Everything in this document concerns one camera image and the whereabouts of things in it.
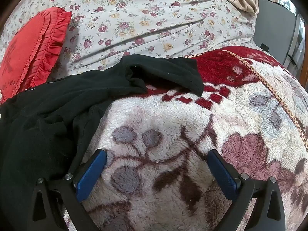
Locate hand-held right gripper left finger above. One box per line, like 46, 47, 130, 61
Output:
31, 149, 107, 231

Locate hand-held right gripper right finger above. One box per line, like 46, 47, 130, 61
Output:
206, 149, 287, 231

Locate black pants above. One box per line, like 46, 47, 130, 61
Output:
0, 54, 205, 231

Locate red and white fleece blanket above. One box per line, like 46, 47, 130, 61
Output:
62, 46, 308, 231

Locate red heart-shaped ruffled pillow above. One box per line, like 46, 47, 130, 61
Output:
0, 7, 73, 104

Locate grey cabinet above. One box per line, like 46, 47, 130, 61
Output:
254, 0, 299, 53

